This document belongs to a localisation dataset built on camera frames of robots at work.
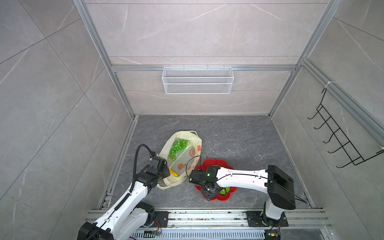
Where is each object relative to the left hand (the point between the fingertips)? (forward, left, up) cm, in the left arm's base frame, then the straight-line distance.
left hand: (165, 166), depth 84 cm
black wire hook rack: (0, -85, +25) cm, 88 cm away
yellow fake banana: (-3, -4, -4) cm, 7 cm away
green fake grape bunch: (+16, -8, -3) cm, 18 cm away
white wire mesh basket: (+51, -21, +23) cm, 60 cm away
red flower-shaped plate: (+3, -31, -4) cm, 31 cm away
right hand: (-14, -26, -4) cm, 29 cm away
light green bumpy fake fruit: (-15, -32, -2) cm, 35 cm away
